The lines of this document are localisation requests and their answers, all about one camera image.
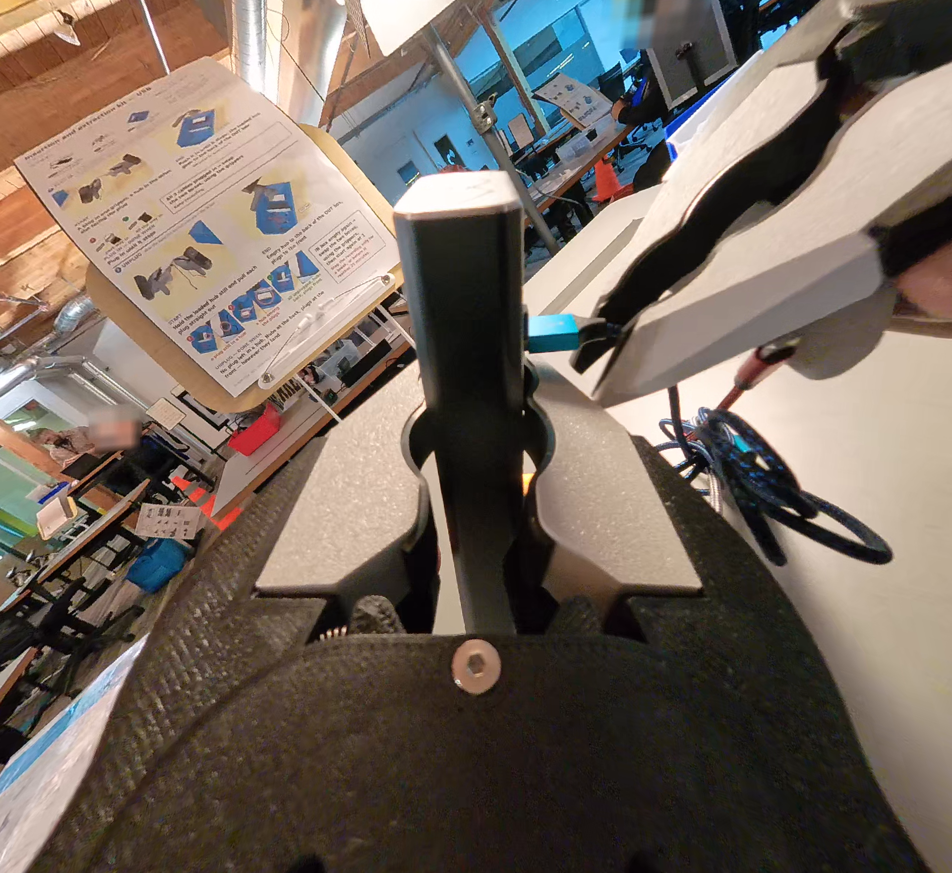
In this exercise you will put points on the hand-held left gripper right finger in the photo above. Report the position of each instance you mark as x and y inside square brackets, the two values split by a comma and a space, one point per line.
[617, 516]

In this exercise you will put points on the orange traffic cone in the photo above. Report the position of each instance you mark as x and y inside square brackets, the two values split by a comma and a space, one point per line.
[197, 497]
[606, 185]

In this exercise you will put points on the black usb hub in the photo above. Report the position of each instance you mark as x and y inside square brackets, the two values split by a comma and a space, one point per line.
[461, 367]

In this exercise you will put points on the person's right hand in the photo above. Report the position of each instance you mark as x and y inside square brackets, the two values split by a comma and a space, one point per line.
[930, 289]

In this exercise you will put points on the instruction poster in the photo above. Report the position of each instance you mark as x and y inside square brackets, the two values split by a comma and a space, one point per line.
[573, 99]

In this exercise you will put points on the work table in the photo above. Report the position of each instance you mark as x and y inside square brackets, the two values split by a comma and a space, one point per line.
[268, 471]
[565, 181]

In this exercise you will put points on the blue bag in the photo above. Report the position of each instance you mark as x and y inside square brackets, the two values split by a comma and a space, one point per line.
[160, 564]

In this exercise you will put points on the metal light stand pole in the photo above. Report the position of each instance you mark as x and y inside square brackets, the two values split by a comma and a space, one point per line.
[483, 118]

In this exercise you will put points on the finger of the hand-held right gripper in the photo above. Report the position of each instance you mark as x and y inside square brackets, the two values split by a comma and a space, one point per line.
[729, 129]
[744, 293]

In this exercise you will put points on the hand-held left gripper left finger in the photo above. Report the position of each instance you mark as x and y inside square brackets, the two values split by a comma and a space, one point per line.
[335, 501]

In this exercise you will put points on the red bin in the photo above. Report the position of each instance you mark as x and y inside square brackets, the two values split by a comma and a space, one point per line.
[256, 434]

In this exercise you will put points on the grey monitor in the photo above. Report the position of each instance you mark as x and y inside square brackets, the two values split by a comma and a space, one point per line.
[706, 69]

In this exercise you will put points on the blue white paper sheet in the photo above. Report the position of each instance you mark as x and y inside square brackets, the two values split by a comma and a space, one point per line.
[52, 754]

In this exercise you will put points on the instruction sheet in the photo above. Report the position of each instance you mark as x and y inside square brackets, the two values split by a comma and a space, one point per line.
[186, 218]

